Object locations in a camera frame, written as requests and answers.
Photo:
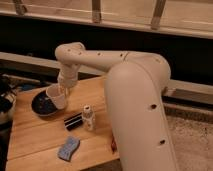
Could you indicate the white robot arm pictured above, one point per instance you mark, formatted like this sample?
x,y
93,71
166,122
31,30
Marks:
x,y
133,87

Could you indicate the small clear plastic bottle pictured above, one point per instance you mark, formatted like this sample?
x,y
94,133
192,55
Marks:
x,y
88,118

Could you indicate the wooden table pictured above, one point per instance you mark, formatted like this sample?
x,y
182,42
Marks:
x,y
35,141

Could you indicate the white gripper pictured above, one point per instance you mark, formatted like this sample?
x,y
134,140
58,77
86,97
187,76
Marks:
x,y
67,78

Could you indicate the dark blue ceramic bowl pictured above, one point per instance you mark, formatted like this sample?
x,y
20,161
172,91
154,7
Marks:
x,y
42,105

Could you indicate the blue sponge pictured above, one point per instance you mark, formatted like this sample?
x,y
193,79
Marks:
x,y
67,150

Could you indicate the black white striped block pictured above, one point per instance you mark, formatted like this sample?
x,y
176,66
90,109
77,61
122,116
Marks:
x,y
73,122

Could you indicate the white ceramic cup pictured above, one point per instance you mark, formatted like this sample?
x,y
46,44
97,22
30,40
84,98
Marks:
x,y
57,96

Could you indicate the red brown oblong object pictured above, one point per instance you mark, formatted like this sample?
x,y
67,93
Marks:
x,y
113,145

